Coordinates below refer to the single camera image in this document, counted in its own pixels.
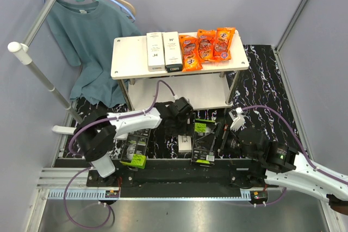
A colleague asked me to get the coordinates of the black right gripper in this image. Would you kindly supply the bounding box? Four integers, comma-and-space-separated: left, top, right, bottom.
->
194, 121, 260, 161

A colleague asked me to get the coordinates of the green black Gillette box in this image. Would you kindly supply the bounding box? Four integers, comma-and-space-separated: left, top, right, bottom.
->
191, 118, 220, 166
120, 129, 151, 169

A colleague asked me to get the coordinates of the white Harry's box lettered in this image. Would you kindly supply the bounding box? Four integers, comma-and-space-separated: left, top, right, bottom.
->
178, 135, 192, 153

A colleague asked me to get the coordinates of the orange razor pack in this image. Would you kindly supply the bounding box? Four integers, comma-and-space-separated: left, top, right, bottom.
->
213, 27, 235, 62
197, 29, 216, 62
179, 35, 202, 72

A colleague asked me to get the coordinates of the white Harry's box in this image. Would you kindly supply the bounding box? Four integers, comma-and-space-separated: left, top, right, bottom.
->
146, 32, 165, 72
163, 32, 183, 73

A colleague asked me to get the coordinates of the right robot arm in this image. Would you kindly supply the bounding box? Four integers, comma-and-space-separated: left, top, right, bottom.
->
218, 128, 347, 215

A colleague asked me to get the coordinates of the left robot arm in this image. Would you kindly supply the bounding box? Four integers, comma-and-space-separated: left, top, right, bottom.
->
71, 97, 194, 186

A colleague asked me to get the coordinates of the white two-tier shelf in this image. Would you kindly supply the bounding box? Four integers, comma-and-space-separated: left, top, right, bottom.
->
111, 32, 249, 110

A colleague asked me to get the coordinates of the teal t-shirt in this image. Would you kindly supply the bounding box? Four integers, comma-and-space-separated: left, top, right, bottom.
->
46, 0, 141, 108

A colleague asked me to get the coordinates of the white clothes rack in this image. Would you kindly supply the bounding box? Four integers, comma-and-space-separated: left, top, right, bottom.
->
1, 0, 82, 143

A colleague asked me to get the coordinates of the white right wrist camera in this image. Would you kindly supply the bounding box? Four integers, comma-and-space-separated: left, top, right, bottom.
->
228, 108, 245, 131

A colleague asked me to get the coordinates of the white slotted cable duct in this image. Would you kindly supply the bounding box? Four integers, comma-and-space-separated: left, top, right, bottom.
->
47, 189, 251, 201

